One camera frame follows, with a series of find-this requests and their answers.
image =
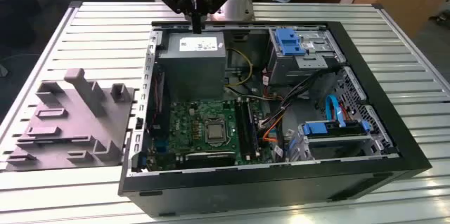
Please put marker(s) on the grey power supply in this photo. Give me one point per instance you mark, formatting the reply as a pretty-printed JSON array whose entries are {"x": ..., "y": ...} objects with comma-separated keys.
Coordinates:
[{"x": 192, "y": 71}]

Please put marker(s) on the CPU socket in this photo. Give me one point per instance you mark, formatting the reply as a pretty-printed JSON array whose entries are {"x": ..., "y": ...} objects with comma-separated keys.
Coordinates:
[{"x": 214, "y": 119}]

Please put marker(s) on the metal drive cage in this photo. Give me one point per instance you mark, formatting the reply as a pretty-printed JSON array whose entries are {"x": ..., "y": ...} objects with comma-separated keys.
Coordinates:
[{"x": 308, "y": 63}]

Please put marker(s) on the green motherboard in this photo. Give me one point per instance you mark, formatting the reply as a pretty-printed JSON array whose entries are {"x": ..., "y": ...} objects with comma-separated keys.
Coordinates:
[{"x": 183, "y": 110}]

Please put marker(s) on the black graphics card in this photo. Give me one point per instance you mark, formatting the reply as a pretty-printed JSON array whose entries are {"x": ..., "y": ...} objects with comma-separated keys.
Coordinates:
[{"x": 211, "y": 159}]

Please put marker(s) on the black PC case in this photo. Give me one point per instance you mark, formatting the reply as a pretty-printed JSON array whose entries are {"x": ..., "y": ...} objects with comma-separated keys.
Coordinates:
[{"x": 246, "y": 192}]

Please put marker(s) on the hard disk in blue carrier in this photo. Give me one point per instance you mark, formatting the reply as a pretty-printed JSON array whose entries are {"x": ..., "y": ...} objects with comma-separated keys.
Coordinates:
[{"x": 316, "y": 129}]

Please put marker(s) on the metal disk bay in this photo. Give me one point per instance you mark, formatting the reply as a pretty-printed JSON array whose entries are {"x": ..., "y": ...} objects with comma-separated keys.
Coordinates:
[{"x": 337, "y": 138}]

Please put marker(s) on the blue VGA port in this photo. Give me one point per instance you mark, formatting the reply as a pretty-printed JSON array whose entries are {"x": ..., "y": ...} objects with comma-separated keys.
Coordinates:
[{"x": 143, "y": 162}]

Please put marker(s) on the blue expansion slot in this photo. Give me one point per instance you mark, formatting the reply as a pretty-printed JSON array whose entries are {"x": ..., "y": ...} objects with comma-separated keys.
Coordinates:
[{"x": 162, "y": 147}]

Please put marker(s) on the blue drive latch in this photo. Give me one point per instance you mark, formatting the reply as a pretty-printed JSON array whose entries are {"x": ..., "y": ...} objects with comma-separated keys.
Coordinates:
[{"x": 288, "y": 42}]

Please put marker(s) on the black RAM slot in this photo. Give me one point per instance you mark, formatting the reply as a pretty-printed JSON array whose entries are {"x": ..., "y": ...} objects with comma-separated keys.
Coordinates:
[{"x": 239, "y": 129}]

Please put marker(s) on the grey parts rack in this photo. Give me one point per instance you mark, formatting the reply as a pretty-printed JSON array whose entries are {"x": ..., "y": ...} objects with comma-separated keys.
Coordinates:
[{"x": 87, "y": 129}]

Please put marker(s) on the silver CPU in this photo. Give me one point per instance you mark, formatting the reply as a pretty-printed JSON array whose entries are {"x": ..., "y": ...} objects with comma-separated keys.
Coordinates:
[{"x": 215, "y": 131}]

